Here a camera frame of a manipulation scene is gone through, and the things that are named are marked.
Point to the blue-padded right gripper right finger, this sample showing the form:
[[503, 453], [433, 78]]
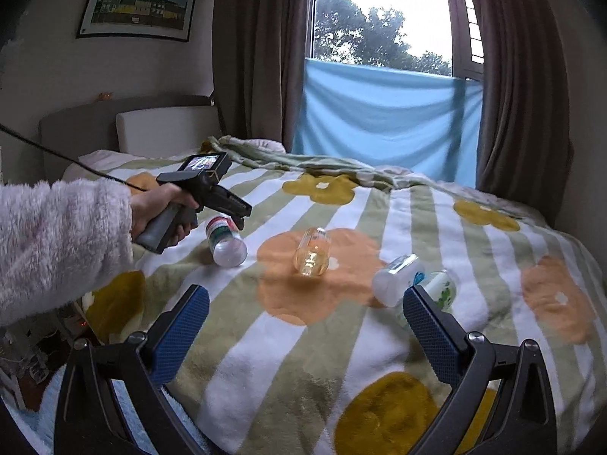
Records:
[[522, 417]]

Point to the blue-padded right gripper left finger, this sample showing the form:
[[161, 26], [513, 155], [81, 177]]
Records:
[[89, 419]]

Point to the fluffy white sleeve forearm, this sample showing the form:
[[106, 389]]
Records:
[[59, 242]]

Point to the clear amber plastic cup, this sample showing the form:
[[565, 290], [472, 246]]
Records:
[[312, 255]]

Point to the white green label cup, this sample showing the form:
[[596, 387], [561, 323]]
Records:
[[441, 288]]

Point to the person's left hand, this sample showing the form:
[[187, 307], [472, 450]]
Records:
[[149, 204]]

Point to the white pillow cushion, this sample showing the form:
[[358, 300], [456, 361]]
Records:
[[164, 132]]

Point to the grey bed headboard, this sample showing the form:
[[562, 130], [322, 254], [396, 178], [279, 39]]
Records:
[[84, 129]]

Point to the brown left curtain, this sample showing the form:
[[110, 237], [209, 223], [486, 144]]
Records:
[[259, 49]]

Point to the brown curtain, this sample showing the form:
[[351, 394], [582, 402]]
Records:
[[259, 49], [524, 152]]

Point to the framed landscape picture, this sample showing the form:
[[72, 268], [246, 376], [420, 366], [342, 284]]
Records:
[[161, 19]]

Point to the striped flower pattern blanket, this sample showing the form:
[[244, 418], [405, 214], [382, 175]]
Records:
[[292, 364]]

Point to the light blue hanging cloth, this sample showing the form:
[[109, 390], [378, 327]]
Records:
[[424, 122]]

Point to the brown right curtain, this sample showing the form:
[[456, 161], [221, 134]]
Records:
[[524, 152]]

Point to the window frame with shutter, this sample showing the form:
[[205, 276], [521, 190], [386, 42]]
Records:
[[468, 48]]

